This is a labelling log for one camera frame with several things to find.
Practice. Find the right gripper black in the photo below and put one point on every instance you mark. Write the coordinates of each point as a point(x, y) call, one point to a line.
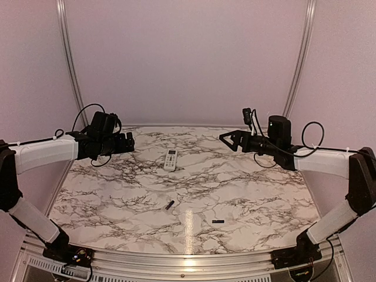
point(238, 138)

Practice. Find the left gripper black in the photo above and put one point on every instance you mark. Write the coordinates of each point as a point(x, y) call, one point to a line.
point(122, 147)

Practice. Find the white remote control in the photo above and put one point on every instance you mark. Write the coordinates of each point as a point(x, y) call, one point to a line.
point(170, 160)

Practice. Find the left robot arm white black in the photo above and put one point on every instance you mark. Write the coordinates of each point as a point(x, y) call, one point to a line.
point(102, 137)

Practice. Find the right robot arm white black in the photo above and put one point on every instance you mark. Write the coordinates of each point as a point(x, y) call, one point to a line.
point(357, 166)

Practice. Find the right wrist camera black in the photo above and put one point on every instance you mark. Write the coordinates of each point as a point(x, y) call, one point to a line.
point(248, 120)

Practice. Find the front aluminium rail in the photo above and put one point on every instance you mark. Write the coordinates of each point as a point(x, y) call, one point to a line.
point(110, 265)

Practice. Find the right aluminium frame post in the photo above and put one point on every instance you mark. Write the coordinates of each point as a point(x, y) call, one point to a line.
point(302, 56)

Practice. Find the aluminium frame post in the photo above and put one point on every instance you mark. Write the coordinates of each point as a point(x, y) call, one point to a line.
point(64, 30)
point(302, 56)

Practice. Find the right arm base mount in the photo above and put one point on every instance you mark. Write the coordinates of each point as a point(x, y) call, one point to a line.
point(291, 257)

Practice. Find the left aluminium frame post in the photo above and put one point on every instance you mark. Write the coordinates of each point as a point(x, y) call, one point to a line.
point(64, 30)

